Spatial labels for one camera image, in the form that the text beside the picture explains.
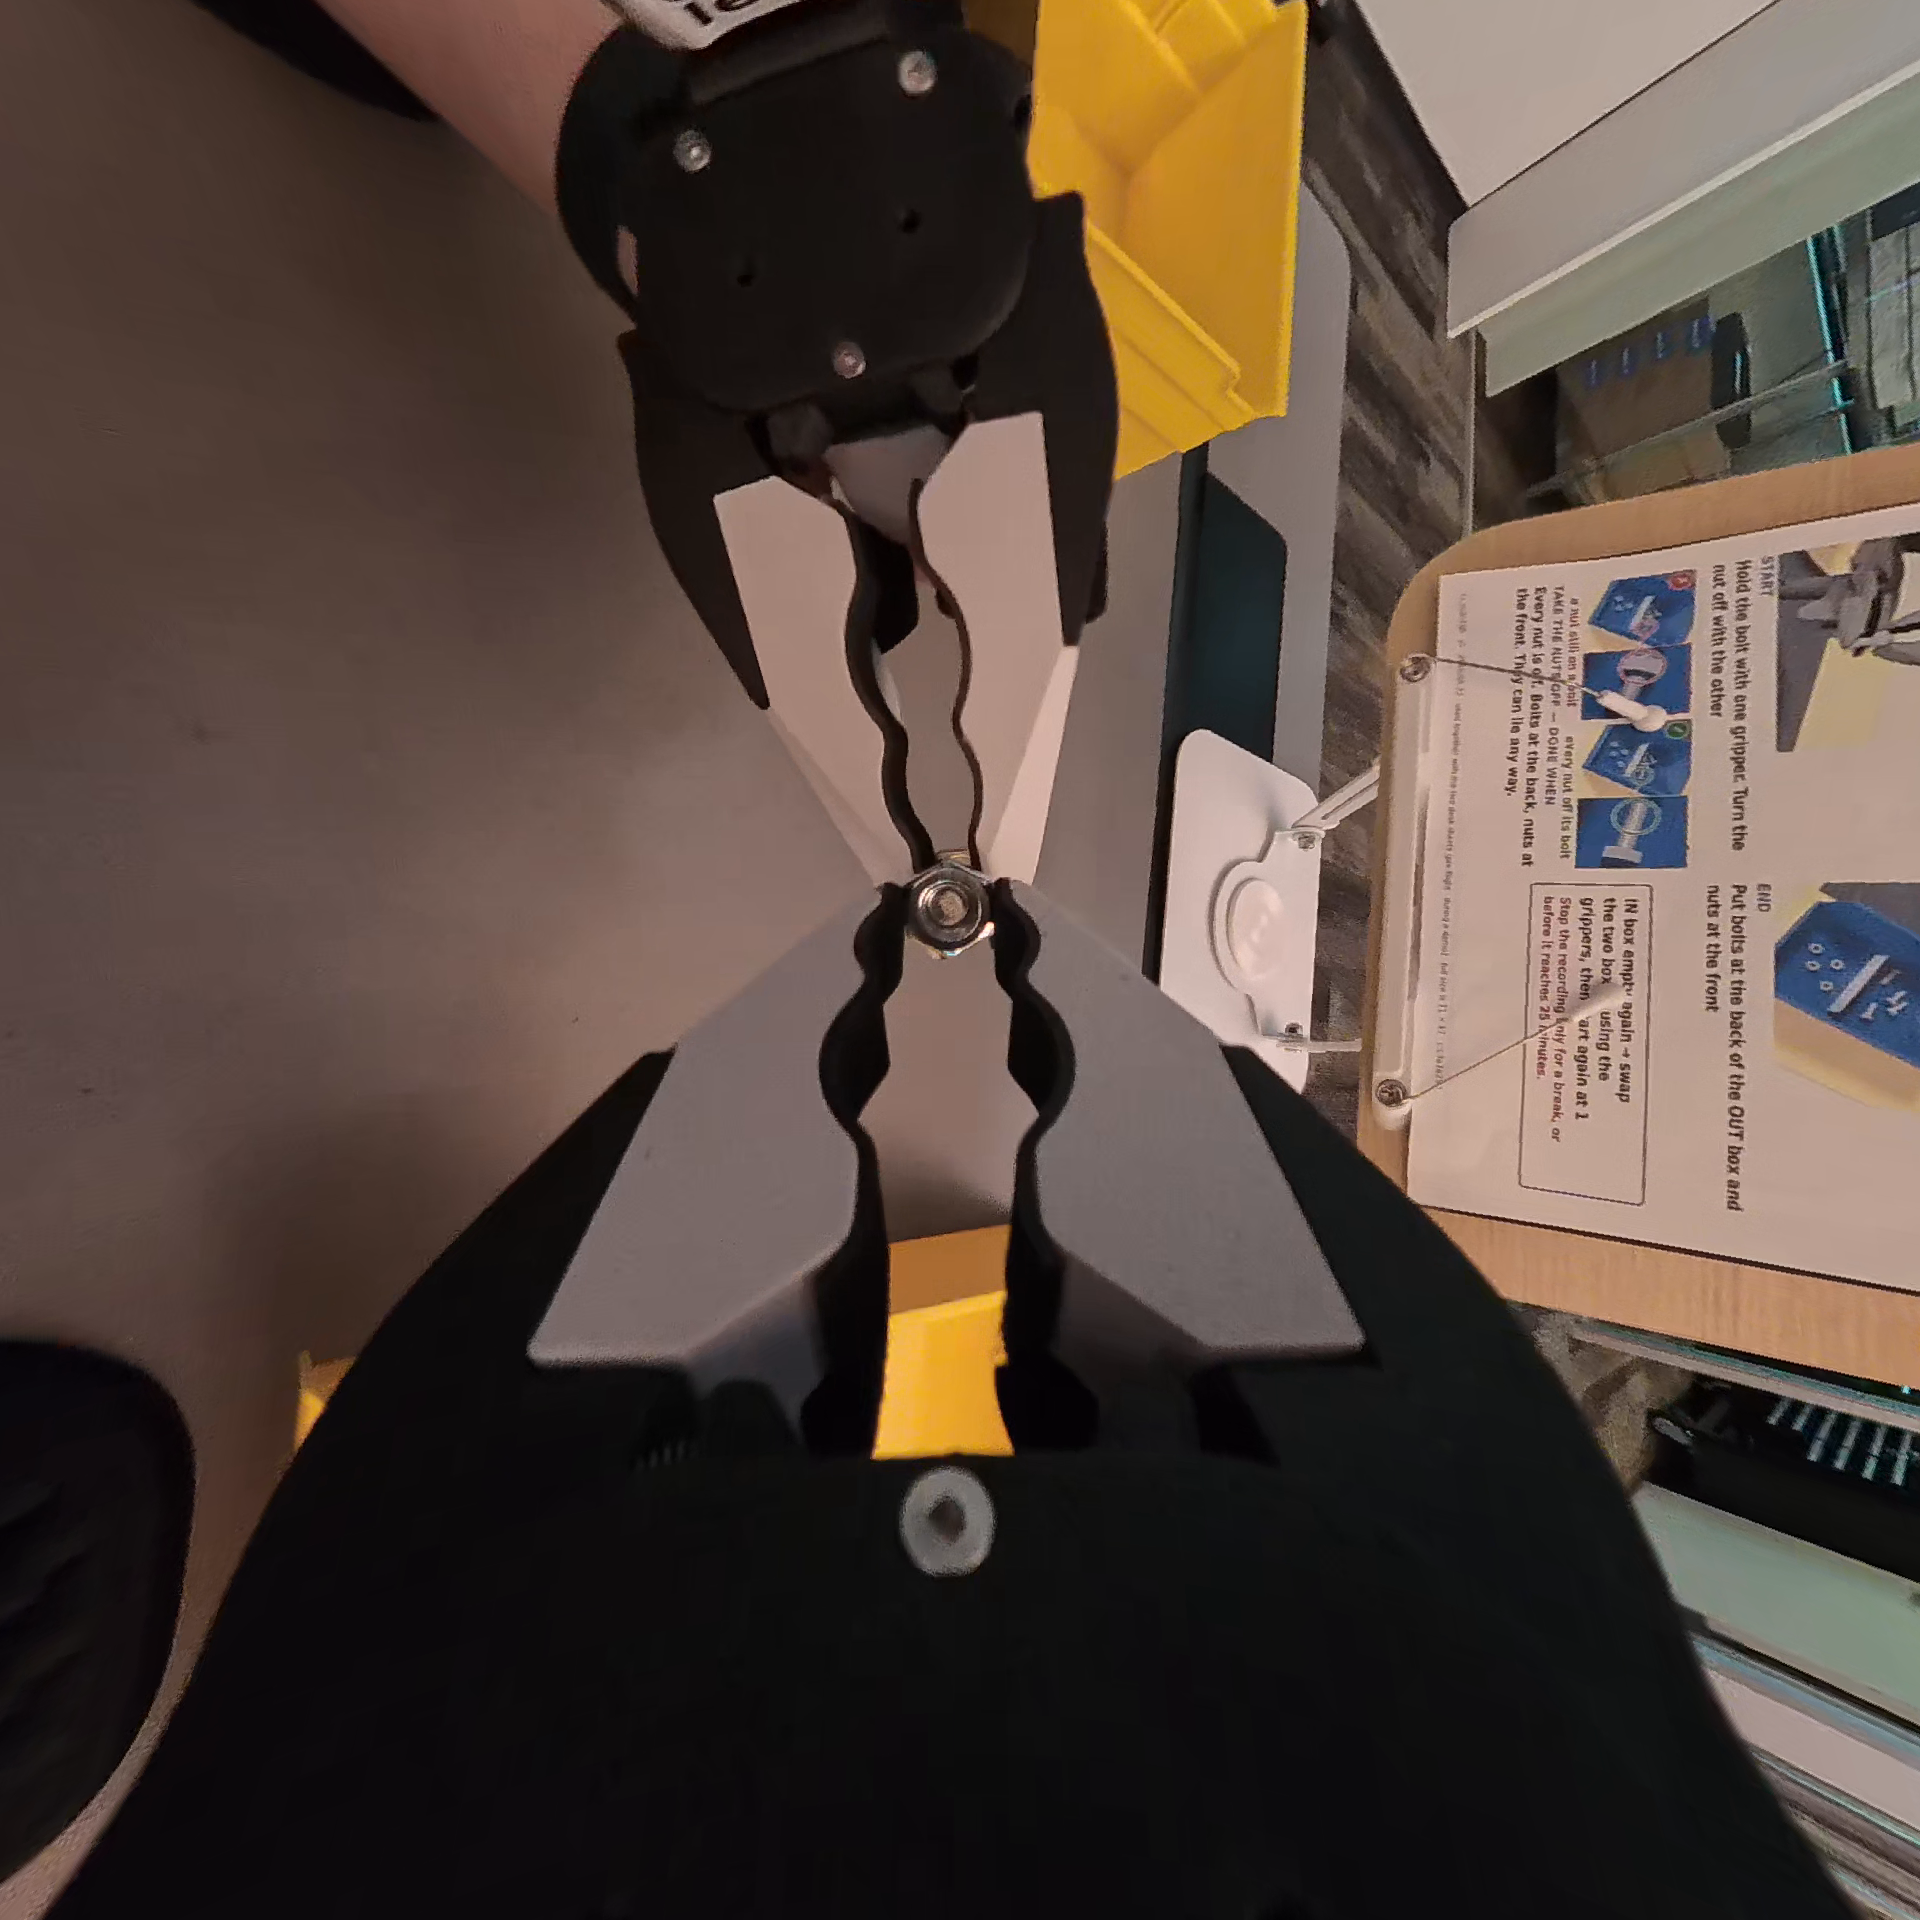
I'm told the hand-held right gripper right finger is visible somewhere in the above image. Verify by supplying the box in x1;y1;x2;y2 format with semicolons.
990;882;1371;1386

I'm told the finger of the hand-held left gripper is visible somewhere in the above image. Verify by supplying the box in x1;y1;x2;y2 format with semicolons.
712;467;930;889
911;408;1112;889

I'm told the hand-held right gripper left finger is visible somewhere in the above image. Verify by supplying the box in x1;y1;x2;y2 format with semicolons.
523;882;917;1404

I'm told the yellow plastic bin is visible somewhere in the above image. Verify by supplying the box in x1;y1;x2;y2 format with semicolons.
1025;0;1309;486
292;1228;1022;1465

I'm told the silver hex nut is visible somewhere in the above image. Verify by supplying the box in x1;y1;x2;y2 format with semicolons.
902;854;999;966

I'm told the person's left forearm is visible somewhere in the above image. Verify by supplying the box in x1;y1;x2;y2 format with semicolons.
305;0;637;95

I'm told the black flat pad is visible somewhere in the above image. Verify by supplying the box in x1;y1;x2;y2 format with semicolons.
1174;445;1295;917

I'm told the white stand base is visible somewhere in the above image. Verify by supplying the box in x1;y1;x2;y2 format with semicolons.
1160;728;1382;1053

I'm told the wooden display board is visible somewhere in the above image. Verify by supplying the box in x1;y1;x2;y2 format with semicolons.
1359;457;1920;1386

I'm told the printed instruction sheet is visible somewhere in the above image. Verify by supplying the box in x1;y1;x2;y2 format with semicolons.
1405;507;1920;1294

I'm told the dark cloth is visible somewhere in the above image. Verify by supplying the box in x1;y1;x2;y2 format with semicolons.
0;1335;201;1882

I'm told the white shelf panel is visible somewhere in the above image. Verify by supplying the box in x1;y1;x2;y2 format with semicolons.
1444;0;1920;338

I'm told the thin cord with white stopper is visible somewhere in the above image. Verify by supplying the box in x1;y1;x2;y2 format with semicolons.
1378;978;1637;1112
1405;647;1676;739

